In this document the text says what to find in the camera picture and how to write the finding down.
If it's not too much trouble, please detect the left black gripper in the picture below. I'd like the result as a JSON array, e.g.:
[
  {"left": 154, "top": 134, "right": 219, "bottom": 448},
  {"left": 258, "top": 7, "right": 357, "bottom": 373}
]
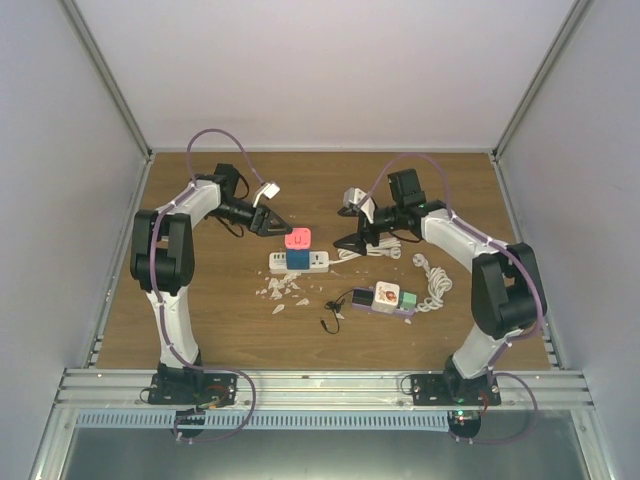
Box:
[{"left": 210, "top": 198, "right": 293, "bottom": 237}]

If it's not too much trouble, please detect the pink cube plug adapter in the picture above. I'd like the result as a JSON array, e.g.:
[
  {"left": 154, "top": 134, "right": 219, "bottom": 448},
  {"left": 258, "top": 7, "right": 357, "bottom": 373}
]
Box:
[{"left": 285, "top": 227, "right": 312, "bottom": 250}]

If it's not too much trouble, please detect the white USB power strip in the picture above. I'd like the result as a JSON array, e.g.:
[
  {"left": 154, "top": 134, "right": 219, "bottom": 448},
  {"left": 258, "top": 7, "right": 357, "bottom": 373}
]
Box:
[{"left": 268, "top": 251, "right": 330, "bottom": 275}]

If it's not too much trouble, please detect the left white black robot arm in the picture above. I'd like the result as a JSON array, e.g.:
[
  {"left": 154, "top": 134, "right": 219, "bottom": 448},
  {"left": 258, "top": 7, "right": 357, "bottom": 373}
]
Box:
[{"left": 130, "top": 164, "right": 292, "bottom": 404}]

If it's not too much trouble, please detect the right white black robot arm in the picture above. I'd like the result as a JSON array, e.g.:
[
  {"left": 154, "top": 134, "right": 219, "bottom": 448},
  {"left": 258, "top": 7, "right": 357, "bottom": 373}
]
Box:
[{"left": 334, "top": 169, "right": 547, "bottom": 405}]

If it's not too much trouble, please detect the blue cube plug adapter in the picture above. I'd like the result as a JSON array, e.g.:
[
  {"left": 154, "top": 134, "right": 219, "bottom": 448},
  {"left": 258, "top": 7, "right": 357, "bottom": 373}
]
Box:
[{"left": 286, "top": 249, "right": 310, "bottom": 270}]

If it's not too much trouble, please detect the black plug adapter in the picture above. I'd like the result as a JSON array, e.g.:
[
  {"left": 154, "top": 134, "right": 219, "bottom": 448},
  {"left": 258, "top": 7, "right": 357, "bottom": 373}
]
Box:
[{"left": 351, "top": 288, "right": 374, "bottom": 307}]

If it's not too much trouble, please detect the white cartoon cube adapter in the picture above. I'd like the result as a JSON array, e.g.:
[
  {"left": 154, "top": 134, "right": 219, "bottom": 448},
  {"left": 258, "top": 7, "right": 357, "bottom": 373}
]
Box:
[{"left": 371, "top": 281, "right": 400, "bottom": 314}]

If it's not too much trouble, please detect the green cube adapter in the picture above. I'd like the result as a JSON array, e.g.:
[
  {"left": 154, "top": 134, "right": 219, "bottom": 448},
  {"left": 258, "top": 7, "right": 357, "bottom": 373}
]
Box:
[{"left": 398, "top": 291, "right": 417, "bottom": 310}]

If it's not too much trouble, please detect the purple power strip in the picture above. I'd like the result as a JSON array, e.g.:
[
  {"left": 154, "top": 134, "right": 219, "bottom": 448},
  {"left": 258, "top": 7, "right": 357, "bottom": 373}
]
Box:
[{"left": 351, "top": 302, "right": 417, "bottom": 318}]

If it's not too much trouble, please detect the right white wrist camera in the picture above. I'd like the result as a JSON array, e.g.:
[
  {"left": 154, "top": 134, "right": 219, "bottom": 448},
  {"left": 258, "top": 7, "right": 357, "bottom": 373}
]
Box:
[{"left": 342, "top": 187, "right": 376, "bottom": 221}]

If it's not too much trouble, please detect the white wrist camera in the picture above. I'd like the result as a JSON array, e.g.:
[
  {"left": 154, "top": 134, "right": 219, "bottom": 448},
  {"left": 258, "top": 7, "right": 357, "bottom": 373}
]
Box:
[
  {"left": 252, "top": 182, "right": 280, "bottom": 208},
  {"left": 342, "top": 187, "right": 376, "bottom": 221}
]

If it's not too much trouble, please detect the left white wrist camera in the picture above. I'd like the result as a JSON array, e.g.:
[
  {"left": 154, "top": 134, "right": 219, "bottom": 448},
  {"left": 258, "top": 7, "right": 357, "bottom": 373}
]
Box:
[{"left": 252, "top": 182, "right": 280, "bottom": 208}]

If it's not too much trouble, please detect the white power strip cable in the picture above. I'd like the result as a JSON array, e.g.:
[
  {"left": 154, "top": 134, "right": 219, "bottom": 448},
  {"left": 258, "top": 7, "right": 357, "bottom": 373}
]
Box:
[{"left": 327, "top": 237, "right": 404, "bottom": 265}]

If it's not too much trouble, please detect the thin black cable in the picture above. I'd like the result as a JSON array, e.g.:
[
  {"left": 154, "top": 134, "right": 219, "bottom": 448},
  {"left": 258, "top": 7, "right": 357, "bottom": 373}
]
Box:
[{"left": 319, "top": 294, "right": 354, "bottom": 337}]

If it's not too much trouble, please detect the white coiled cable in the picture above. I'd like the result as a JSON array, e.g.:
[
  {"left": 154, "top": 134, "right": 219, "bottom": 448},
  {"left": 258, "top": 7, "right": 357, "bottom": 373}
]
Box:
[{"left": 412, "top": 253, "right": 454, "bottom": 314}]

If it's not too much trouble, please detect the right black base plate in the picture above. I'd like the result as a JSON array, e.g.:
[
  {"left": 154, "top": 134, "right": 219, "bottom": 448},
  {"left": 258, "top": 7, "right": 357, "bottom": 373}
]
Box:
[{"left": 400, "top": 373, "right": 502, "bottom": 408}]

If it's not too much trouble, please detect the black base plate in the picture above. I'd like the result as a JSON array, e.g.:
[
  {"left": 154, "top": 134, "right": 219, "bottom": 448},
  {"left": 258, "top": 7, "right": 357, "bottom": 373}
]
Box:
[
  {"left": 139, "top": 372, "right": 238, "bottom": 408},
  {"left": 400, "top": 373, "right": 502, "bottom": 408}
]

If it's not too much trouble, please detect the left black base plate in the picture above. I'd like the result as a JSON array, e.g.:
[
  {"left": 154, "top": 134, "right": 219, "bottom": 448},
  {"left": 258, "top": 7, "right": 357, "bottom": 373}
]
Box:
[{"left": 139, "top": 372, "right": 238, "bottom": 408}]

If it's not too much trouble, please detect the left aluminium corner post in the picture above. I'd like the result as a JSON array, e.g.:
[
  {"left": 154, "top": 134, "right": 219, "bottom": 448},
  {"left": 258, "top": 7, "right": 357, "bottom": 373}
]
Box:
[{"left": 58, "top": 0, "right": 153, "bottom": 163}]

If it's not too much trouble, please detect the aluminium corner post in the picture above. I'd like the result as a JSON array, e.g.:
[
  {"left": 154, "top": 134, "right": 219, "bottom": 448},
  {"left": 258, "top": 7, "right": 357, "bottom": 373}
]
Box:
[
  {"left": 490, "top": 0, "right": 593, "bottom": 163},
  {"left": 58, "top": 0, "right": 153, "bottom": 163}
]

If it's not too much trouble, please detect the aluminium front rail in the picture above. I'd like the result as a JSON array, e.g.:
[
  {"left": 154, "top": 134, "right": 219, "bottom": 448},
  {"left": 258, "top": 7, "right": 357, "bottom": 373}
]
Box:
[{"left": 54, "top": 369, "right": 594, "bottom": 411}]

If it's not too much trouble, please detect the grey slotted cable duct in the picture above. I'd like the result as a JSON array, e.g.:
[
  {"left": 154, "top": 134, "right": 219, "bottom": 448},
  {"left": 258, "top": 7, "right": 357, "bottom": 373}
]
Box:
[{"left": 76, "top": 409, "right": 449, "bottom": 432}]

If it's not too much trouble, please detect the right aluminium corner post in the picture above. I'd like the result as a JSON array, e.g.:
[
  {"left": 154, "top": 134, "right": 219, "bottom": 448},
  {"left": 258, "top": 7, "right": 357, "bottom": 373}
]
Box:
[{"left": 490, "top": 0, "right": 593, "bottom": 163}]

